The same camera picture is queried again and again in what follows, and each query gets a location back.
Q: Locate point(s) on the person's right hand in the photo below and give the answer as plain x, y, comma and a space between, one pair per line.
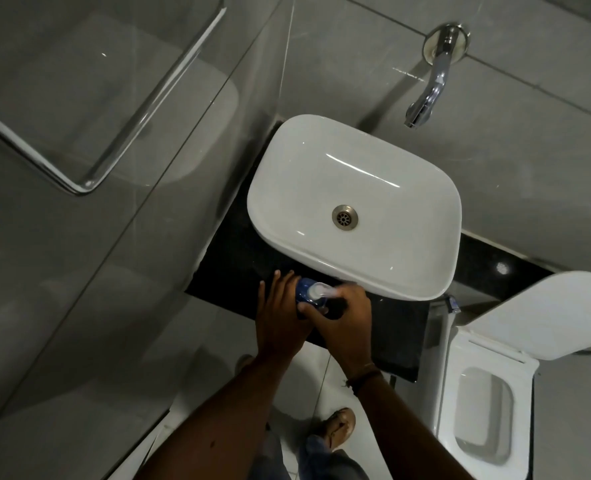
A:
348, 329

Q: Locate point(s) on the person's left hand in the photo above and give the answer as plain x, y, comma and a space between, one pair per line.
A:
278, 329

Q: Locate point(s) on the person's right thumb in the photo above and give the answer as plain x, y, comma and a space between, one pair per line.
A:
311, 309

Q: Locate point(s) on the person's left little finger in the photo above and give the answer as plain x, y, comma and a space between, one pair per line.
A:
262, 297

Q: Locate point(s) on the blue soap pump bottle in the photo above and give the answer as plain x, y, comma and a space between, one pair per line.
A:
308, 290

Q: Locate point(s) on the person's left forearm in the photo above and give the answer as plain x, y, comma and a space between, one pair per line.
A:
220, 419

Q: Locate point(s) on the person's right forearm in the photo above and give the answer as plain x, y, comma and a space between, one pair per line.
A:
400, 429

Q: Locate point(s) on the metal sink drain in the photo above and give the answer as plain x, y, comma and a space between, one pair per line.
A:
345, 216

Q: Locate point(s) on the white ceramic sink basin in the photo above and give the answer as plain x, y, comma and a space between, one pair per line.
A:
390, 224

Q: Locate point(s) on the brown sandal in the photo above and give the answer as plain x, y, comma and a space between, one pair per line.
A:
338, 427

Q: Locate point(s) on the small blue white object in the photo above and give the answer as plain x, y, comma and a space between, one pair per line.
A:
453, 303

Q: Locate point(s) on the blue jeans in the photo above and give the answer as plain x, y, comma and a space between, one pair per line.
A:
325, 459

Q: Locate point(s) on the glass shower partition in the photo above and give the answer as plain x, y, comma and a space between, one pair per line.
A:
100, 254

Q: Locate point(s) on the white toilet bowl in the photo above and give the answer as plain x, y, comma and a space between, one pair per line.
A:
483, 419

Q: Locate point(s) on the white toilet lid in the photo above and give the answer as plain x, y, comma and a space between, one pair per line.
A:
545, 317

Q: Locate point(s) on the chrome wall faucet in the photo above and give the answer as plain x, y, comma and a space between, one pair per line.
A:
433, 84

